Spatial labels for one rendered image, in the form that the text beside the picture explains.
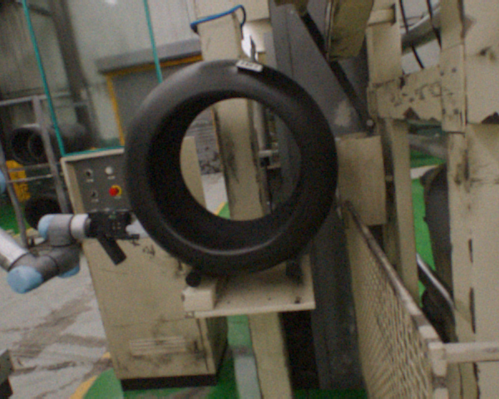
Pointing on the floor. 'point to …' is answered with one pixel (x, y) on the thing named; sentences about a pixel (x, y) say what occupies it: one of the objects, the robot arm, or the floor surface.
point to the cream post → (244, 189)
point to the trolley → (58, 198)
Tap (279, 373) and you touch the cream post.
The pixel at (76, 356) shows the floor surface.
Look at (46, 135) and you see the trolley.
